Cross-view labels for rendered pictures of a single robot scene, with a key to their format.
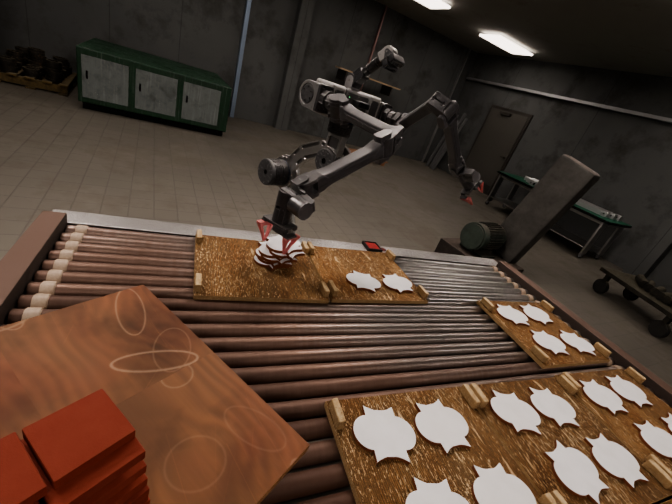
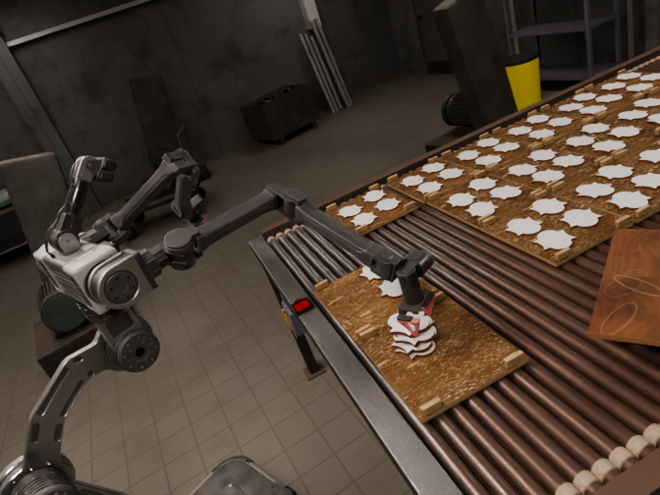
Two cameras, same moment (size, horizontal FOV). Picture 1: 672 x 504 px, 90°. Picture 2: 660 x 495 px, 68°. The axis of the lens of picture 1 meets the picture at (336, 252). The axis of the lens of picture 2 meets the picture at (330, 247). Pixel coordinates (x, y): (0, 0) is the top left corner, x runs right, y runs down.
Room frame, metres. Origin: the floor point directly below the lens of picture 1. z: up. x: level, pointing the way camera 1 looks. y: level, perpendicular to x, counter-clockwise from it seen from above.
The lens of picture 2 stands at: (0.85, 1.39, 1.96)
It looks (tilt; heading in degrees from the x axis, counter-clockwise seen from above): 27 degrees down; 285
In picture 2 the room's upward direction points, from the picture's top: 20 degrees counter-clockwise
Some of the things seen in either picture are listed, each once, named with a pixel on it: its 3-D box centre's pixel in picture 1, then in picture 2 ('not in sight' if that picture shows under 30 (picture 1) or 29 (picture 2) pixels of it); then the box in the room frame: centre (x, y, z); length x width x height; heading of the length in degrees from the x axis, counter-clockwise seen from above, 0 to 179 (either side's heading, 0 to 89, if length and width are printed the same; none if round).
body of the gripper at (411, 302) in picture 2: (281, 215); (412, 294); (0.99, 0.20, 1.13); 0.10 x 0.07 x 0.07; 63
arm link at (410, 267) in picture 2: (287, 199); (409, 276); (0.99, 0.20, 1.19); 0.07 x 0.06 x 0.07; 54
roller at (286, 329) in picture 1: (389, 329); (439, 269); (0.92, -0.25, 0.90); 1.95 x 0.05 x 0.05; 119
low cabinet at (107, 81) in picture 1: (159, 87); not in sight; (6.28, 4.04, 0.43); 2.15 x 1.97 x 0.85; 124
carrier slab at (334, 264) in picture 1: (363, 273); (372, 294); (1.17, -0.13, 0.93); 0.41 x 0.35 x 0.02; 119
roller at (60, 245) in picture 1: (351, 269); (361, 310); (1.22, -0.09, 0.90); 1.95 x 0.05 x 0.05; 119
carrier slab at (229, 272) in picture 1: (259, 267); (435, 350); (0.97, 0.23, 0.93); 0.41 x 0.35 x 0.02; 118
